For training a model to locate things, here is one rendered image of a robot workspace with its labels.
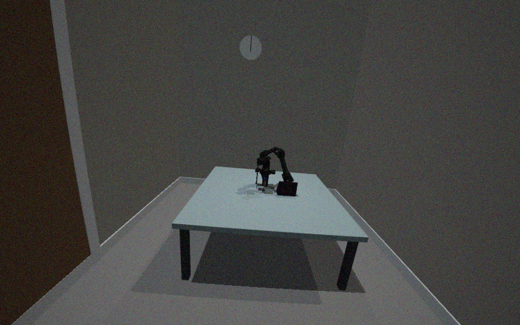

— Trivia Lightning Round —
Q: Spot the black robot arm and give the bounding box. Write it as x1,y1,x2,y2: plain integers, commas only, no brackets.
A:
257,147,294,182

